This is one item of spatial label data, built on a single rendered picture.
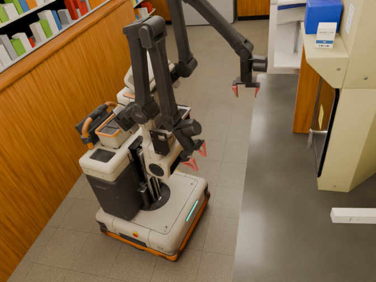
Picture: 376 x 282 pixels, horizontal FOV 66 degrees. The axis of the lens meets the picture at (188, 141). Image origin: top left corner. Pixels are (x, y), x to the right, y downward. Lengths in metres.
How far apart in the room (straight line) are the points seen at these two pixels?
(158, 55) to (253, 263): 0.79
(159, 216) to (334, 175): 1.22
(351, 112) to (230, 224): 1.47
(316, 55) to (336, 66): 0.06
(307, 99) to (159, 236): 1.22
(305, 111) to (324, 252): 0.66
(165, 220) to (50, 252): 0.99
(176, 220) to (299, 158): 0.96
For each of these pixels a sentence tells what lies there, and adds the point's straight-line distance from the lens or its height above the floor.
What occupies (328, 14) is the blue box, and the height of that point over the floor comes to 1.57.
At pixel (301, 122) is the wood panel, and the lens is 1.53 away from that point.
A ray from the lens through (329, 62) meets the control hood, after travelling 0.97.
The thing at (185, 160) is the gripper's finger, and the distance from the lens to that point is 1.24.
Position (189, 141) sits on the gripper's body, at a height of 1.12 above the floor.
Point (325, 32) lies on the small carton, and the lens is 1.01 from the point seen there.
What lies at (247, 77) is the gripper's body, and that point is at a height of 1.22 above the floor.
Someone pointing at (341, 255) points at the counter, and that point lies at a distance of 1.15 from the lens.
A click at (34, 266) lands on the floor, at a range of 2.58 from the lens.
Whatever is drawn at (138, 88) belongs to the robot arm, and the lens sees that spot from 1.19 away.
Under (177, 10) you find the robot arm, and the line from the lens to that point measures 1.46.
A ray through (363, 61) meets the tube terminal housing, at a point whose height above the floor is 1.50.
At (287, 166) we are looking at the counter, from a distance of 1.38.
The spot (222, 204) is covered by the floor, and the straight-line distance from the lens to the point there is 2.41.
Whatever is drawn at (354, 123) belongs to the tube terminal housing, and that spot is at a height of 1.28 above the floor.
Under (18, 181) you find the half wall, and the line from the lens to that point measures 2.47.
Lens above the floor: 1.90
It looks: 39 degrees down
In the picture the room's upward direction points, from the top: 9 degrees counter-clockwise
